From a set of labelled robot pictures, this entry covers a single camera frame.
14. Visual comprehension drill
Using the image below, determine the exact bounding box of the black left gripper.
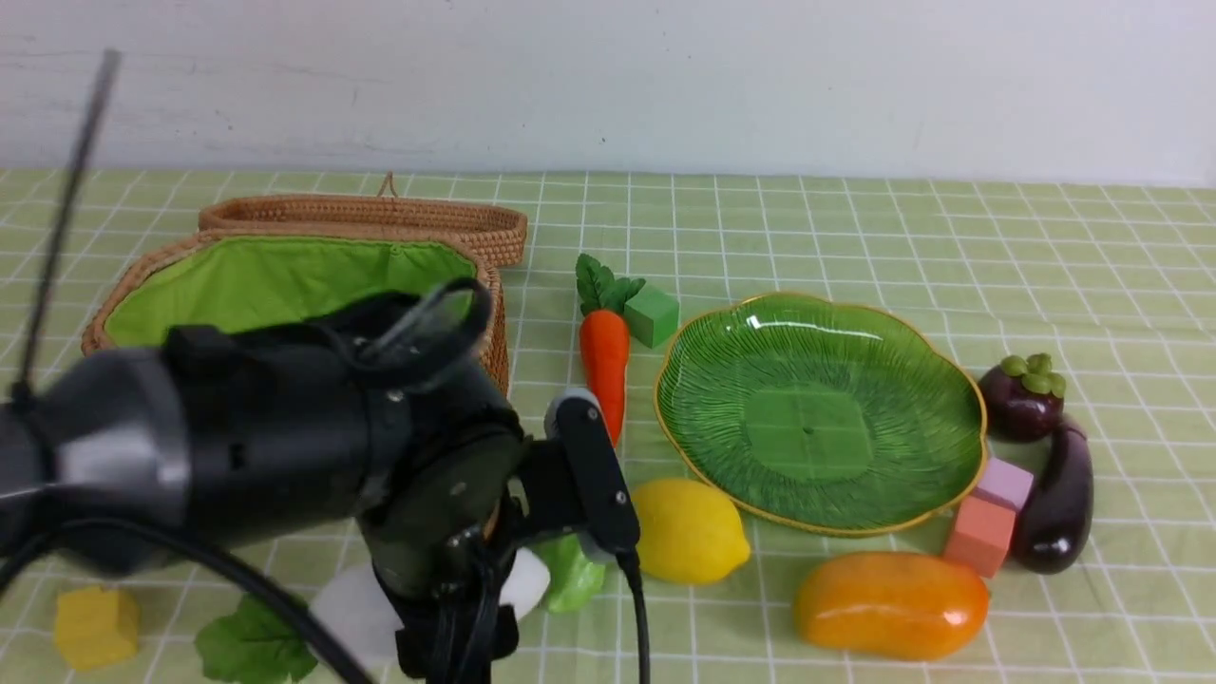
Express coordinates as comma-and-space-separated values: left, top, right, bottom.
358, 427, 533, 683

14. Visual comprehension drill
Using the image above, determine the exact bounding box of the green toy cucumber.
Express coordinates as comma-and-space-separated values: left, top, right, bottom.
533, 534, 606, 613

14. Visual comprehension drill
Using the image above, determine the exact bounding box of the white toy radish with leaf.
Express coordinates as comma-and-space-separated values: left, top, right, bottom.
195, 550, 550, 683

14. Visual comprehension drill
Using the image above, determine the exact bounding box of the orange toy carrot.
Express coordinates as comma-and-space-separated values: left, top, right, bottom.
574, 253, 646, 445

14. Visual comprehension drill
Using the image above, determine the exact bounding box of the yellow toy lemon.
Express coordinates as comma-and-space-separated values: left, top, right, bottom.
634, 478, 751, 585

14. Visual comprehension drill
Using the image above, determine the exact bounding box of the orange toy mango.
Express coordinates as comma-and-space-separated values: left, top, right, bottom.
793, 551, 990, 661

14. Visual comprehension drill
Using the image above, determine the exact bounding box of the dark purple toy mangosteen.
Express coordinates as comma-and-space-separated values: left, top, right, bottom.
978, 353, 1066, 443

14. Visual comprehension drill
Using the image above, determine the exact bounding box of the dark purple toy eggplant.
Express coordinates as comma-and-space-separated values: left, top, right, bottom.
1009, 415, 1094, 574

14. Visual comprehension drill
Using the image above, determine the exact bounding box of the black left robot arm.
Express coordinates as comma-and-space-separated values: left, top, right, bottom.
2, 277, 523, 683

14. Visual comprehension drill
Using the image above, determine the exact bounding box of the woven wicker basket lid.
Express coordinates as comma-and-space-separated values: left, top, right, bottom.
199, 173, 528, 267

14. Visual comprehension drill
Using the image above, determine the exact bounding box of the green foam cube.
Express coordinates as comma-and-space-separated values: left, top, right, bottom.
623, 284, 680, 348

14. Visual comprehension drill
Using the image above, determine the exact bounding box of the woven wicker basket green lining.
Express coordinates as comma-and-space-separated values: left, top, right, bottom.
80, 229, 510, 389

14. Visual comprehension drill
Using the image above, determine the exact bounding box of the yellow foam cube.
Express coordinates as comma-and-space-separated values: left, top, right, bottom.
52, 587, 141, 672

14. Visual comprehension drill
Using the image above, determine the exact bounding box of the green leaf-shaped glass plate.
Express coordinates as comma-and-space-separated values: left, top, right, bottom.
653, 292, 989, 538

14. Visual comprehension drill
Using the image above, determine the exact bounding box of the salmon pink foam cube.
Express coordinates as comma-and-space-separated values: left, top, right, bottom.
942, 495, 1017, 579

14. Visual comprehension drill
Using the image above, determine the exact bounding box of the lilac foam cube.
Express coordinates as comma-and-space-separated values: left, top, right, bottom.
973, 456, 1035, 512

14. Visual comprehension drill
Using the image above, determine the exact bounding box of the green checkered tablecloth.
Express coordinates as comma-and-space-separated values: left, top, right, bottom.
2, 170, 1215, 683

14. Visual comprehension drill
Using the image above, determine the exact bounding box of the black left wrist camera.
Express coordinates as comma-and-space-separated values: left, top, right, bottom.
514, 387, 641, 562

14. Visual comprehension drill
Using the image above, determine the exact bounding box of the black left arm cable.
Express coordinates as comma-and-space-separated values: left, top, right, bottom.
0, 47, 655, 684

